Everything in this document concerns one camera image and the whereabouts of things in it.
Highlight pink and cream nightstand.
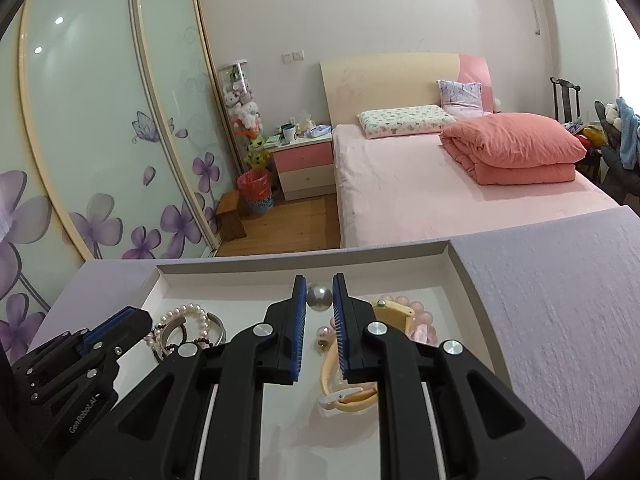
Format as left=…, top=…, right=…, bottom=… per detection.
left=265, top=127, right=335, bottom=202

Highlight purple cloth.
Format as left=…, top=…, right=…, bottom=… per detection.
left=25, top=205, right=640, bottom=480

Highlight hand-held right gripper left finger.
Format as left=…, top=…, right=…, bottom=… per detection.
left=55, top=274, right=307, bottom=480

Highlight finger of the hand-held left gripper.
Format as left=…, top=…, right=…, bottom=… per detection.
left=82, top=306, right=153, bottom=361

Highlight folded salmon quilt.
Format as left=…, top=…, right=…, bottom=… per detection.
left=439, top=112, right=588, bottom=186

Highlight floral glass sliding wardrobe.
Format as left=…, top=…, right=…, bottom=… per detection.
left=0, top=0, right=221, bottom=361

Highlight cream hair clip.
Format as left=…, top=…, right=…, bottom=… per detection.
left=318, top=297, right=414, bottom=413

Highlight grey pearl earring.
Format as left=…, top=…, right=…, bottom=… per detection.
left=306, top=282, right=335, bottom=311

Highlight dark red bead bracelet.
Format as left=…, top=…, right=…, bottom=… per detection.
left=151, top=317, right=216, bottom=361

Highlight green and yellow plush toy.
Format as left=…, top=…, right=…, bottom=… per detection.
left=245, top=135, right=271, bottom=170

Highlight bed with pink sheet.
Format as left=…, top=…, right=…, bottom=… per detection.
left=331, top=120, right=623, bottom=250

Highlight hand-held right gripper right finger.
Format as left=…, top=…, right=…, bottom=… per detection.
left=332, top=272, right=586, bottom=480

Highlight dark wooden chair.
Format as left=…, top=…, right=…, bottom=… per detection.
left=549, top=76, right=603, bottom=181

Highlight pink bead bracelet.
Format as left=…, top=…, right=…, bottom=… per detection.
left=327, top=294, right=441, bottom=346

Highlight white pearl bracelet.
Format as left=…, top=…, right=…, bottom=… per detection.
left=144, top=302, right=211, bottom=361

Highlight colourful toys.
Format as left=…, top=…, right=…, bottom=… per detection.
left=575, top=122, right=606, bottom=148

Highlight white shallow tray box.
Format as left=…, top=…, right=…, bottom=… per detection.
left=132, top=239, right=513, bottom=480

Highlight cream and pink headboard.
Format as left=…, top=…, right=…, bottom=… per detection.
left=320, top=51, right=493, bottom=128

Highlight air conditioner pipe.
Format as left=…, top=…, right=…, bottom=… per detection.
left=522, top=0, right=553, bottom=38

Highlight small wooden stool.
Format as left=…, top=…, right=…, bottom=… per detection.
left=216, top=190, right=248, bottom=241

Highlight flat patterned pillow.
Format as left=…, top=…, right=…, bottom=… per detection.
left=356, top=104, right=457, bottom=140

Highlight clear tube of plush toys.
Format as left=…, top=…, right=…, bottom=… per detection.
left=220, top=60, right=266, bottom=171

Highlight purple print pillow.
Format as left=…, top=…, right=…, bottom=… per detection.
left=436, top=79, right=485, bottom=118

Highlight bin with red bag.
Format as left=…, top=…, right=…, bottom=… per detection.
left=236, top=169, right=275, bottom=217

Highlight blue clothes on chair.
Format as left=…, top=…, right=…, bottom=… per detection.
left=592, top=100, right=640, bottom=206

